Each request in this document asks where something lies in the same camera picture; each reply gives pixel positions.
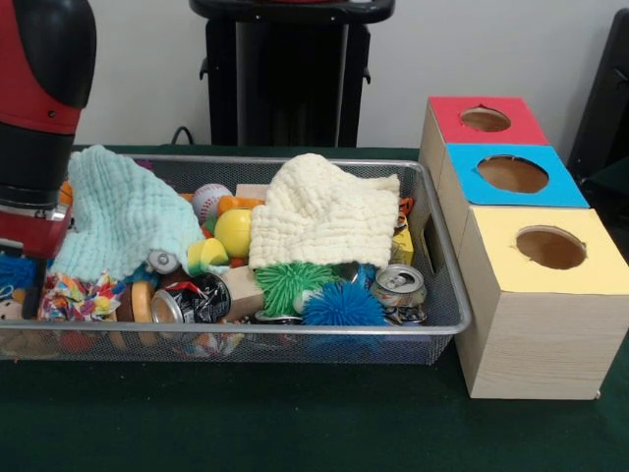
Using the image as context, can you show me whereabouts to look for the dark green table cloth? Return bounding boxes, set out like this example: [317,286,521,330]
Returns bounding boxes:
[0,144,629,472]
[579,156,629,210]

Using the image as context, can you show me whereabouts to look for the silver mesh bin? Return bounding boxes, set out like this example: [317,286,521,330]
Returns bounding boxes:
[0,151,473,366]

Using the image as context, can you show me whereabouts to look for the yellow plastic ball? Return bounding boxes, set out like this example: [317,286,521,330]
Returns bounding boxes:
[213,208,255,260]

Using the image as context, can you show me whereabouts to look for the crushed black can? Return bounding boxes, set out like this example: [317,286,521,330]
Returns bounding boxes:
[150,272,232,325]

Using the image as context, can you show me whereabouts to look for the crushed silver can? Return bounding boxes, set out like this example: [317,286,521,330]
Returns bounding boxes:
[371,264,428,325]

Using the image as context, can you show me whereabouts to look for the green spiky rubber ball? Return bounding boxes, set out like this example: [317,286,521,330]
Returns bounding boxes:
[254,262,340,317]

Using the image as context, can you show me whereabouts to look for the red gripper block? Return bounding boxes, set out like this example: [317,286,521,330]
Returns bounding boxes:
[0,205,74,319]

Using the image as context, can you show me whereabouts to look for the wooden box with three holes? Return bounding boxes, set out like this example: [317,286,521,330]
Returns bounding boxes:
[419,95,629,400]

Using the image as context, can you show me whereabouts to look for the brown monkey plush toy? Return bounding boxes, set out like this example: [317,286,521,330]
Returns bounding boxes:
[0,287,26,321]

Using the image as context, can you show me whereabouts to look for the white baseball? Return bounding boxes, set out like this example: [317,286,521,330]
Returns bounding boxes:
[191,183,233,222]

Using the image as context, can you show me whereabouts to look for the multicoloured rope toy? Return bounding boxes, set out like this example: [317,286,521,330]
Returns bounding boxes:
[37,268,127,322]

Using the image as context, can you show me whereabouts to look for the light blue cloth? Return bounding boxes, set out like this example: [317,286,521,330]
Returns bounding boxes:
[48,144,230,280]

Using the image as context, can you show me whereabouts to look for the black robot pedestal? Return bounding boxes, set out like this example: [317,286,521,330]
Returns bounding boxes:
[189,0,397,148]

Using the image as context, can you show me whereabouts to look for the black chair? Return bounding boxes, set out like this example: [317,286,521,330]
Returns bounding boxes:
[567,7,629,173]

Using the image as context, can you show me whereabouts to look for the cream cloth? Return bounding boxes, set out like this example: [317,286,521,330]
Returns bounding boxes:
[248,152,402,270]

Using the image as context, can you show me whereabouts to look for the blue spiky rubber ball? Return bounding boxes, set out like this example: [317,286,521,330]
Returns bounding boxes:
[0,253,39,290]
[300,280,389,326]

